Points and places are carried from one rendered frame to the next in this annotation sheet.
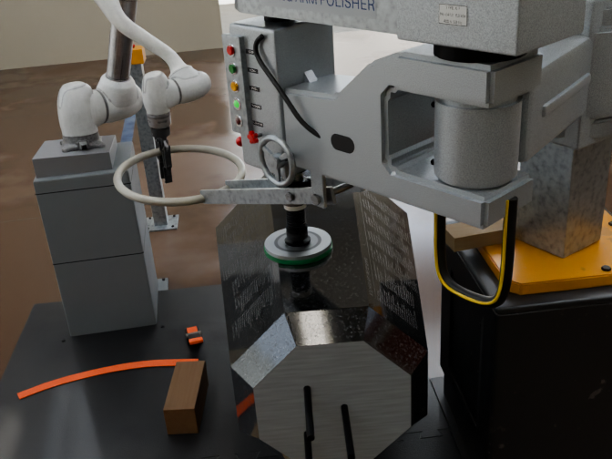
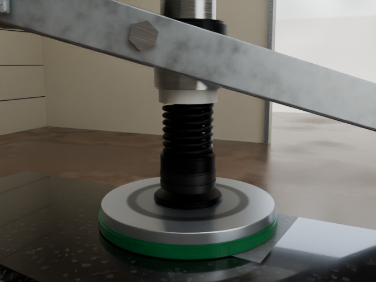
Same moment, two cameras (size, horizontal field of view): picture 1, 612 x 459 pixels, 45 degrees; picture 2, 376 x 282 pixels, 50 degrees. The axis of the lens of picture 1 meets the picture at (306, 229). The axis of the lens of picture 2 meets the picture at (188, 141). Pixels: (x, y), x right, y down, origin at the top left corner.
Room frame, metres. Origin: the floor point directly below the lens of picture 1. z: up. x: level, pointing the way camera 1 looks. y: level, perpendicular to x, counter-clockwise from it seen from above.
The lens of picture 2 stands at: (2.34, -0.38, 1.01)
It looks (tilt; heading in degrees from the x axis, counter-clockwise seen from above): 11 degrees down; 121
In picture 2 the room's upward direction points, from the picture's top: straight up
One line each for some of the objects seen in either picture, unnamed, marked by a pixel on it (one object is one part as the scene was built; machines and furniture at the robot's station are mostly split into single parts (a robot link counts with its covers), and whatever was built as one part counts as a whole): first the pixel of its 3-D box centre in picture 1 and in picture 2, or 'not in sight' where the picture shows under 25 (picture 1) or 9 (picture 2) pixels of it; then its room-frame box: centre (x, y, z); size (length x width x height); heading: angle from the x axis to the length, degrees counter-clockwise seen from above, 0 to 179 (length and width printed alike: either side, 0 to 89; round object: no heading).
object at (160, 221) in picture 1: (147, 140); not in sight; (4.11, 0.88, 0.54); 0.20 x 0.20 x 1.09; 4
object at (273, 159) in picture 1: (286, 158); not in sight; (1.92, 0.04, 1.20); 0.15 x 0.10 x 0.15; 41
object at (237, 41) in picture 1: (239, 85); not in sight; (2.07, 0.16, 1.37); 0.08 x 0.03 x 0.28; 41
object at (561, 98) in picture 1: (549, 77); not in sight; (1.94, -0.68, 1.36); 0.74 x 0.34 x 0.25; 141
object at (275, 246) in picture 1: (298, 242); (187, 202); (2.09, 0.03, 0.84); 0.21 x 0.21 x 0.01
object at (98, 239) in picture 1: (102, 239); not in sight; (3.13, 0.96, 0.40); 0.50 x 0.50 x 0.80; 8
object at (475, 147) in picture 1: (475, 134); not in sight; (1.59, -0.40, 1.34); 0.19 x 0.19 x 0.20
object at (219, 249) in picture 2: (298, 243); (187, 205); (2.09, 0.03, 0.84); 0.22 x 0.22 x 0.04
